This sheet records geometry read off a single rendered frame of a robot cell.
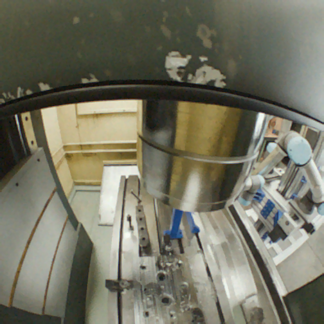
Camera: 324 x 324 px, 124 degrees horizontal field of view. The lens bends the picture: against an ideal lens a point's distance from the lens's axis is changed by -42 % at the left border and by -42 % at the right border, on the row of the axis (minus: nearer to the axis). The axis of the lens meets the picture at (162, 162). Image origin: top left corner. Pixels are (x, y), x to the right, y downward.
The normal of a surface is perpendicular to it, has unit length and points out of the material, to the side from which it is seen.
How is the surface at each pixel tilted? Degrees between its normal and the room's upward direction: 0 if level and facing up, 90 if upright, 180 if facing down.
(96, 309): 0
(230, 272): 8
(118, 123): 90
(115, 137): 90
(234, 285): 8
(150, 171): 90
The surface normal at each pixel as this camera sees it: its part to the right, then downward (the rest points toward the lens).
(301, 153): -0.59, 0.32
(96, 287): 0.06, -0.86
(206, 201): -0.03, 0.51
